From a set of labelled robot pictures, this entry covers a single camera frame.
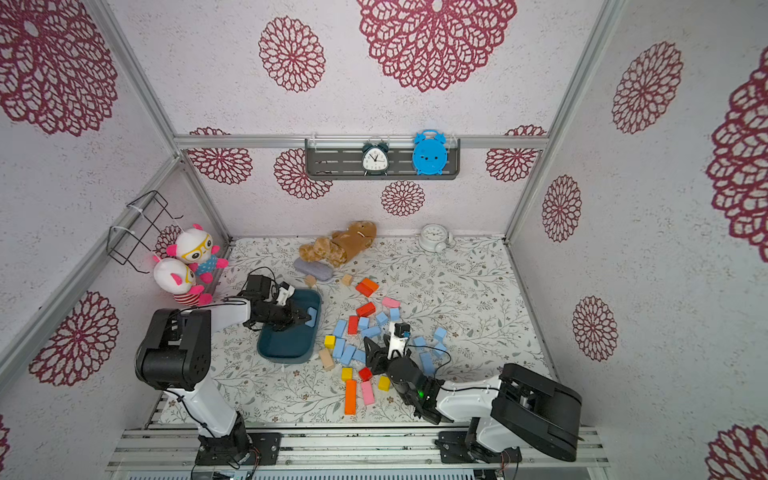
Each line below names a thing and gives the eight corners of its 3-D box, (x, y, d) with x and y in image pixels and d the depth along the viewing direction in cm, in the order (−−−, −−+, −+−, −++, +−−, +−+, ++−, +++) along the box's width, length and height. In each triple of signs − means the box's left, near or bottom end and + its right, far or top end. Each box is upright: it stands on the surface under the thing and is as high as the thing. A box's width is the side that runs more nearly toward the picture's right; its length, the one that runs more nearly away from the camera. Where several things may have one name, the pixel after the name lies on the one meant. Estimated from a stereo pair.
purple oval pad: (295, 271, 113) (292, 262, 109) (306, 260, 116) (303, 251, 112) (325, 285, 108) (323, 277, 104) (335, 273, 112) (333, 265, 108)
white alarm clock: (412, 242, 122) (413, 235, 119) (428, 227, 128) (429, 219, 124) (439, 257, 117) (441, 249, 114) (454, 240, 123) (456, 232, 119)
